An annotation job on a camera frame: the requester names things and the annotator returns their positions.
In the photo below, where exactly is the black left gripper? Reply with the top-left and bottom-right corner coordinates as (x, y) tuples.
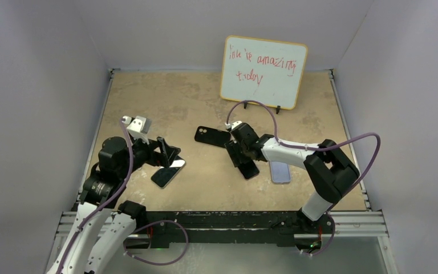
(119, 132), (180, 178)

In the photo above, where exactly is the purple phone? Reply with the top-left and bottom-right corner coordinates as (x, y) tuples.
(237, 161), (259, 180)

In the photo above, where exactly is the silver phone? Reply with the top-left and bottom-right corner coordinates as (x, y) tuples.
(151, 156), (186, 189)

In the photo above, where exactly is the lavender phone case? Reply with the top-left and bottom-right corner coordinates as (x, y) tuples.
(269, 162), (291, 184)

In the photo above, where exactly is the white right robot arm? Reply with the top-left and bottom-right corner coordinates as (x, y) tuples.
(225, 121), (360, 232)

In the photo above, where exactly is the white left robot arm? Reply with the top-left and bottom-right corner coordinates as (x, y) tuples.
(48, 134), (181, 273)

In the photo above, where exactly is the yellow framed whiteboard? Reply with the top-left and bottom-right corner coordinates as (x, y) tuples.
(220, 35), (308, 110)

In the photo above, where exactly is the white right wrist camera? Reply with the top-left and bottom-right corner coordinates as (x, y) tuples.
(225, 120), (242, 132)

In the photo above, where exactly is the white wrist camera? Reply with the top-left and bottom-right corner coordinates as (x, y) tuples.
(225, 120), (242, 132)
(122, 116), (152, 144)

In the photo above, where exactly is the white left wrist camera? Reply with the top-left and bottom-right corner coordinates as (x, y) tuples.
(122, 116), (152, 144)

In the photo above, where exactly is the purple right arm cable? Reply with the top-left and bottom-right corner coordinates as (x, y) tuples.
(226, 99), (382, 212)

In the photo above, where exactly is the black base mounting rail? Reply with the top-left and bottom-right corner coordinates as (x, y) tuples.
(131, 211), (334, 250)

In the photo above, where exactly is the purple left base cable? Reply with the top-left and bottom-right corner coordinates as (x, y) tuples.
(123, 220), (189, 266)

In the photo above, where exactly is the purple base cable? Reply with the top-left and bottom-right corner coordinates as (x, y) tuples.
(299, 213), (337, 259)
(123, 220), (189, 266)

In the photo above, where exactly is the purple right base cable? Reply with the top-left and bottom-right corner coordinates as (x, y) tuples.
(299, 213), (337, 259)

